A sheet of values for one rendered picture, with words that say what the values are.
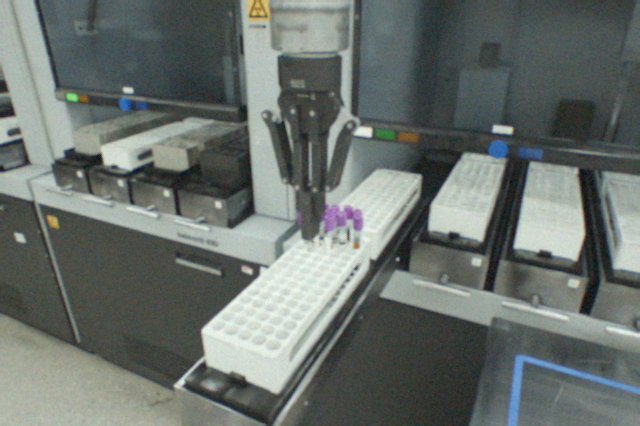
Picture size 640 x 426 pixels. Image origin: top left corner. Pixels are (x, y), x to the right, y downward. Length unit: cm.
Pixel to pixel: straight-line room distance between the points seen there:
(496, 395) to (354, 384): 60
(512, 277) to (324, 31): 53
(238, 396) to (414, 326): 50
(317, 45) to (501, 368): 42
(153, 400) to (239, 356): 120
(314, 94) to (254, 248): 55
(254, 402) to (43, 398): 140
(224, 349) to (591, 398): 40
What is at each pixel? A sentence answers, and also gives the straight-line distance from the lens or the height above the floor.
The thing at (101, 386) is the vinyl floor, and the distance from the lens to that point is 181.
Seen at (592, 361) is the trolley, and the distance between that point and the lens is 64.
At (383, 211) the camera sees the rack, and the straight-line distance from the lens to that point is 80.
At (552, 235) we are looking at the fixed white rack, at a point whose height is 85.
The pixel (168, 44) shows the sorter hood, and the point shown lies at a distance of 110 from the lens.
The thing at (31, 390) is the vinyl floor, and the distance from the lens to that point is 191.
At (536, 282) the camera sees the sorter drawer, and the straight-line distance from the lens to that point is 84.
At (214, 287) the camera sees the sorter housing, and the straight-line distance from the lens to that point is 116.
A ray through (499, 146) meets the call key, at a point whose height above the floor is 99.
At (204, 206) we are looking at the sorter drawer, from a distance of 105.
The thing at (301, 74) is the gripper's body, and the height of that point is 113.
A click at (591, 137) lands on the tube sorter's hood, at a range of 82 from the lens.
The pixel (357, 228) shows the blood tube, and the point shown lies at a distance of 65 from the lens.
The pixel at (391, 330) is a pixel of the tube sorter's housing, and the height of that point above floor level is 59.
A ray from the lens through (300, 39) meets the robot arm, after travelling 50.
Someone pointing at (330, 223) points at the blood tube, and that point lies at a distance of 65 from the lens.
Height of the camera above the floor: 120
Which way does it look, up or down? 26 degrees down
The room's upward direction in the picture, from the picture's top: straight up
